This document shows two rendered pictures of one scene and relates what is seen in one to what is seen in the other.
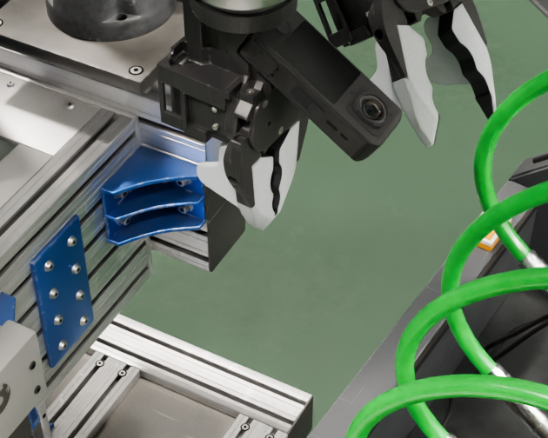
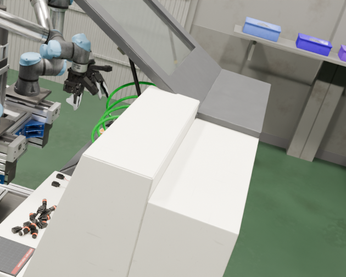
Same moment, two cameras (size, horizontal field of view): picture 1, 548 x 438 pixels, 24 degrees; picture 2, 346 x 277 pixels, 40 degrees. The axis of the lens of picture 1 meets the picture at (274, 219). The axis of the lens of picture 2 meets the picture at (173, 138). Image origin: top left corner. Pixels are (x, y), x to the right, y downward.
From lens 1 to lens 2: 1.60 m
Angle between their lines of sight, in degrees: 27
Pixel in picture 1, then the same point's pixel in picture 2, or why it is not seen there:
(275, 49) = (83, 78)
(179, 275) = not seen: hidden behind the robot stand
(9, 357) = (22, 139)
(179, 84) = (67, 83)
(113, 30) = (29, 94)
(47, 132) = (14, 113)
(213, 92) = (73, 84)
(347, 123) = (92, 89)
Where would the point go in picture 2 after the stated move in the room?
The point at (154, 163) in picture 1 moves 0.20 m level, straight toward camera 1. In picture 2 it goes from (34, 121) to (42, 138)
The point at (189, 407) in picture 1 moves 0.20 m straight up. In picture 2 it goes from (21, 198) to (24, 173)
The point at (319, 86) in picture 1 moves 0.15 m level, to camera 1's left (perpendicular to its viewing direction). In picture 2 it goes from (89, 84) to (57, 81)
